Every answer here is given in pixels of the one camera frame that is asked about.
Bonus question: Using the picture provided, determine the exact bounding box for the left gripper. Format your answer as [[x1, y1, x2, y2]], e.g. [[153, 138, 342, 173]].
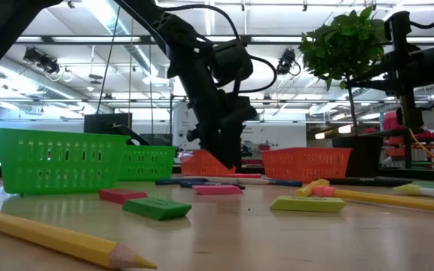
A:
[[167, 35, 258, 169]]

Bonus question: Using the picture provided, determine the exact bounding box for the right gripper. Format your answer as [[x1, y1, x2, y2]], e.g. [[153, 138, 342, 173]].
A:
[[347, 39, 427, 128]]

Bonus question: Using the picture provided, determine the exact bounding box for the pink crayon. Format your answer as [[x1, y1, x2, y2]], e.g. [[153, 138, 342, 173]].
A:
[[227, 172, 262, 179]]

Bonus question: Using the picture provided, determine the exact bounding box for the pink eraser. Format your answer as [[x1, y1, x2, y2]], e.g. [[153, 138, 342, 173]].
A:
[[192, 184, 244, 196]]

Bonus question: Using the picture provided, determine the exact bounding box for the green plastic slotted bin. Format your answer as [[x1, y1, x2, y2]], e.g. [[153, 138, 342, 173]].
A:
[[120, 145, 179, 182], [0, 126, 132, 196]]

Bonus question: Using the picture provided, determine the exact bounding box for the orange plastic slotted bin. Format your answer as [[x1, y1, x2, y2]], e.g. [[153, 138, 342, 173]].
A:
[[178, 149, 237, 177], [261, 147, 353, 181]]

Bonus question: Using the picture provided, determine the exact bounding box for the green eraser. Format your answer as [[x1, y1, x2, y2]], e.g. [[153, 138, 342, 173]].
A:
[[121, 197, 194, 221]]

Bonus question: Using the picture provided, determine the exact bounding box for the yellow marker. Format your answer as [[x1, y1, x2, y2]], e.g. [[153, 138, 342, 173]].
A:
[[295, 178, 331, 198]]

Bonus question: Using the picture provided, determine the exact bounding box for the yellow-green eraser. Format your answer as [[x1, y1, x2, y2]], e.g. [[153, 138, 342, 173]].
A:
[[269, 195, 348, 214]]

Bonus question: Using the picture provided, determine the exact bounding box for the red eraser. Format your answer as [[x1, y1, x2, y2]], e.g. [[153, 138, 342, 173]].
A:
[[97, 187, 149, 206]]

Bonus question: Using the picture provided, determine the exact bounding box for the yellow pencil with eraser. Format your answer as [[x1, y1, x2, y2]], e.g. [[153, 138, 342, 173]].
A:
[[0, 206, 158, 270], [312, 184, 434, 216]]

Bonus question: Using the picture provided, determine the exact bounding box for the pale green pencil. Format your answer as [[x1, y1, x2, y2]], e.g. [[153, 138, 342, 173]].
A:
[[393, 183, 434, 199]]

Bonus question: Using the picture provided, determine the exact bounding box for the black shelf with red bins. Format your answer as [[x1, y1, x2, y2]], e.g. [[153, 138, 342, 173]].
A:
[[367, 108, 434, 170]]

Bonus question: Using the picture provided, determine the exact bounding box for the workbench with red boxes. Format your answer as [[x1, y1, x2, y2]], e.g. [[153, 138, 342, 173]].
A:
[[239, 143, 264, 166]]

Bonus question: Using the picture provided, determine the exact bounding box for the potted plant black pot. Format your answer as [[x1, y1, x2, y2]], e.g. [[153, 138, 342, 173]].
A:
[[298, 5, 390, 178]]

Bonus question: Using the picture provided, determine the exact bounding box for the white cabinet machine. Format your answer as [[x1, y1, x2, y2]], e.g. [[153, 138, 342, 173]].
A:
[[172, 102, 200, 151]]

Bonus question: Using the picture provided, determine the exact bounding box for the black tape dispenser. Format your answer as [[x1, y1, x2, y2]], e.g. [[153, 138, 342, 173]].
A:
[[110, 123, 151, 147]]

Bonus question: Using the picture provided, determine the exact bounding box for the black monitor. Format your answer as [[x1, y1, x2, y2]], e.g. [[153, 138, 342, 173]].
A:
[[83, 112, 133, 136]]

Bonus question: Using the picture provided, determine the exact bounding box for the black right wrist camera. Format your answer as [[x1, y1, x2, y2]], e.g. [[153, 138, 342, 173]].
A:
[[384, 10, 412, 41]]

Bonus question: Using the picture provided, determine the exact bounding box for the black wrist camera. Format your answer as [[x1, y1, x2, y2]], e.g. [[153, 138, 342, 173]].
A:
[[384, 10, 412, 41], [212, 38, 255, 88]]

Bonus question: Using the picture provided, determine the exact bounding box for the white wall board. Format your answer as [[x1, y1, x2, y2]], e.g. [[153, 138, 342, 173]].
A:
[[252, 123, 307, 151]]

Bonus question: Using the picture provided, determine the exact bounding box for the black rack frame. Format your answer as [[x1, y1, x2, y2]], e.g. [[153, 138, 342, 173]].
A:
[[169, 93, 175, 150]]

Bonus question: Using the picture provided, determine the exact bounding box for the yellow hanging cable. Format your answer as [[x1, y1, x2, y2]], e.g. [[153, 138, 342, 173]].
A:
[[408, 127, 434, 170]]

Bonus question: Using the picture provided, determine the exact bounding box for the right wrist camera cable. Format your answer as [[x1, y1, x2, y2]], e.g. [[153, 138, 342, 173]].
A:
[[408, 14, 434, 31]]

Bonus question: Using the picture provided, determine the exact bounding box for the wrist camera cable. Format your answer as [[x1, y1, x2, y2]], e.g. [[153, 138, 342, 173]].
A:
[[408, 14, 434, 31], [162, 3, 278, 94]]

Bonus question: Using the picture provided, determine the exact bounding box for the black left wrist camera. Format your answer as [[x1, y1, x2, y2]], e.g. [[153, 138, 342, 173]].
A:
[[212, 38, 255, 88]]

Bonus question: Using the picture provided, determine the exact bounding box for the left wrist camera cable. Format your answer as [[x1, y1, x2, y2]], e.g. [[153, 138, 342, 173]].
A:
[[162, 3, 278, 94]]

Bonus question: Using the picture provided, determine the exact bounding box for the hanging black cable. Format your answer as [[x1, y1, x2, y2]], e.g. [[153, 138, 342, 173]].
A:
[[95, 5, 122, 114]]

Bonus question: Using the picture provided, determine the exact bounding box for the black ceiling camera cluster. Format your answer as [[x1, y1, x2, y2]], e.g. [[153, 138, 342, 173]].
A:
[[23, 47, 60, 75]]

